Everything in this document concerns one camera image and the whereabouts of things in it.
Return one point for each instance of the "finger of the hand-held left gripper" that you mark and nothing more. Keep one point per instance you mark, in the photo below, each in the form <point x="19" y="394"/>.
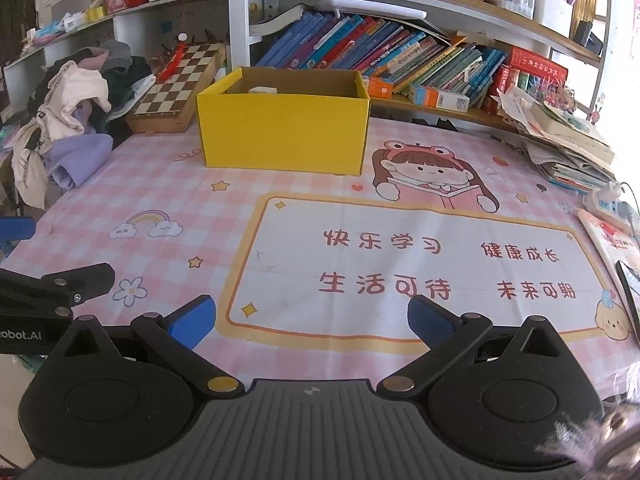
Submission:
<point x="90" y="280"/>
<point x="17" y="230"/>

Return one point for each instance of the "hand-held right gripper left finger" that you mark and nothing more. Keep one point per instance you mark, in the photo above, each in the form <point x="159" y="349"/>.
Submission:
<point x="192" y="317"/>

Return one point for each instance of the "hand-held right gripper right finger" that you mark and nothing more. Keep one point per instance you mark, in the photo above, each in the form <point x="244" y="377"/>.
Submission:
<point x="430" y="320"/>

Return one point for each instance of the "yellow cardboard box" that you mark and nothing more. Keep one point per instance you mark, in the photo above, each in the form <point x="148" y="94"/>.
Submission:
<point x="280" y="135"/>

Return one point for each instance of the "white cube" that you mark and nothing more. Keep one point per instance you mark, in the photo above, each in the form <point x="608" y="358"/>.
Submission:
<point x="263" y="90"/>

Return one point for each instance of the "pink printed desk mat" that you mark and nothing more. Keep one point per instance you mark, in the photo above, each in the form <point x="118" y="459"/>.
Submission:
<point x="175" y="260"/>

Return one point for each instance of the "purple hoodie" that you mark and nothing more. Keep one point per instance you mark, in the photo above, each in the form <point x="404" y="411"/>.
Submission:
<point x="80" y="157"/>

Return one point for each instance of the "pile of clothes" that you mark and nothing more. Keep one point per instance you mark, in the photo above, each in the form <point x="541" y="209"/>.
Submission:
<point x="80" y="85"/>

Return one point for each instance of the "dark clothes pile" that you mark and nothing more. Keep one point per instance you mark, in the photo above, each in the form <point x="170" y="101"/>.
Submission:
<point x="125" y="75"/>

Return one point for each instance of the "pink white booklet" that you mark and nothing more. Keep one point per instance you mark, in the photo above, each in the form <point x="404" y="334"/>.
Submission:
<point x="607" y="240"/>

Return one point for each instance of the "black smartphone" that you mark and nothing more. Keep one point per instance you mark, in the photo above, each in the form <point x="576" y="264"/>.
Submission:
<point x="631" y="300"/>

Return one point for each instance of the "purple fuzzy pom-pom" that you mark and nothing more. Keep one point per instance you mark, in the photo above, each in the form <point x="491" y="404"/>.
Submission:
<point x="595" y="445"/>

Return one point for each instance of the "wooden chessboard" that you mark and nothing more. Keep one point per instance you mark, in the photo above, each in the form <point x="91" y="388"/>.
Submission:
<point x="175" y="90"/>

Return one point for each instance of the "white power strip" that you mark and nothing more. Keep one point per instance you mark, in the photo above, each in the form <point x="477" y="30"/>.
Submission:
<point x="610" y="205"/>

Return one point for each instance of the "orange white carton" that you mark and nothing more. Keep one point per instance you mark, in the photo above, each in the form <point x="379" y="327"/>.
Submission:
<point x="440" y="97"/>

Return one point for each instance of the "stack of books and papers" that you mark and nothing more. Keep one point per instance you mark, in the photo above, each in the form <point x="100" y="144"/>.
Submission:
<point x="565" y="140"/>

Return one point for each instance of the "red plastic toy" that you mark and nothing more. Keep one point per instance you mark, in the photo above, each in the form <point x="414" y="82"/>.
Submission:
<point x="172" y="60"/>

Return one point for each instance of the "small yellow box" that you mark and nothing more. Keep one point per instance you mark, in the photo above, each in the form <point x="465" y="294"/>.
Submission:
<point x="96" y="13"/>

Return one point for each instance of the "small orange box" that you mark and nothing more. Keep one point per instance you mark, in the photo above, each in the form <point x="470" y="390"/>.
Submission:
<point x="380" y="87"/>

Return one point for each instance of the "red flat box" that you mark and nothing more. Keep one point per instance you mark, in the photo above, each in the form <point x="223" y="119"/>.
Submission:
<point x="537" y="66"/>

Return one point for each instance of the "row of leaning books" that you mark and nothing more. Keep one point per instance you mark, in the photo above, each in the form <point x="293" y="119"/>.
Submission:
<point x="350" y="42"/>

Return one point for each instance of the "white bookshelf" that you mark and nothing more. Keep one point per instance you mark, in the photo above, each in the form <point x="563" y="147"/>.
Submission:
<point x="237" y="10"/>

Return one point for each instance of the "white lamp bar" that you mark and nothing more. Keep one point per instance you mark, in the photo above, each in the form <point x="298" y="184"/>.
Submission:
<point x="375" y="7"/>

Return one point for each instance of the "white pen container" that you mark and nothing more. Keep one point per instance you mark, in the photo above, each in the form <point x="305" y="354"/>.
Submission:
<point x="552" y="12"/>

